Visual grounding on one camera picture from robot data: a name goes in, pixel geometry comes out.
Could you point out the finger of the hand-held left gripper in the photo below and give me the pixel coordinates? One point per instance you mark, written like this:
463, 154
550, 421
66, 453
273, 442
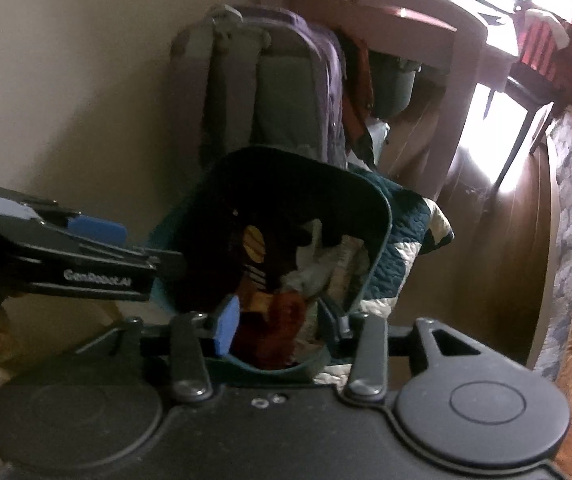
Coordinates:
95, 277
98, 230

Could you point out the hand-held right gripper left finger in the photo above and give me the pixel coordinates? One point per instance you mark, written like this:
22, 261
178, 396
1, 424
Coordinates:
225, 325

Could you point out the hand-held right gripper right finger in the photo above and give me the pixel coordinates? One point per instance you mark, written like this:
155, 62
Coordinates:
366, 350

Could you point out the red plastic bag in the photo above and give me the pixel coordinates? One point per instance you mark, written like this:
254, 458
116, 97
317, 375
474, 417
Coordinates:
288, 325

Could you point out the long white packet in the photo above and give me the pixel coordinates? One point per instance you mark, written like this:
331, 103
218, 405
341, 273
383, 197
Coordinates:
350, 270

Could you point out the white pink tissue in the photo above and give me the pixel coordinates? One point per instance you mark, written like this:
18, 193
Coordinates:
313, 265

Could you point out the black trash bin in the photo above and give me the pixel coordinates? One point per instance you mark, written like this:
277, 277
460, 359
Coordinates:
215, 200

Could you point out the patchwork quilt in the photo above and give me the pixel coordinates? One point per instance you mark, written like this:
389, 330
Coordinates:
406, 210

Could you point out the white plastic bag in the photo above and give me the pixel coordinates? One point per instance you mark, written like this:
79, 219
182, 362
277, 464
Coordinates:
376, 137

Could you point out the grey purple backpack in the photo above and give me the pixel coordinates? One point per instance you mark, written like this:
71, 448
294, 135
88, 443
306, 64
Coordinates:
286, 100

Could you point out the orange bag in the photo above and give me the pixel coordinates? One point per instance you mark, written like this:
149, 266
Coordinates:
361, 90

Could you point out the grey bucket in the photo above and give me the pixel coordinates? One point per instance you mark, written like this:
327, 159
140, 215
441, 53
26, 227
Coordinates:
391, 85

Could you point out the pink desk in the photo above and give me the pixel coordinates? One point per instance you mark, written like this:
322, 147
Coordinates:
461, 85

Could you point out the dark wooden chair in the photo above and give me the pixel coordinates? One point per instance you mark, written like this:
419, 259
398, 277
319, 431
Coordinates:
536, 91

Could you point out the red black striped garment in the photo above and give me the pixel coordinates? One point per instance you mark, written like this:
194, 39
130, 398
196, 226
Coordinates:
541, 50

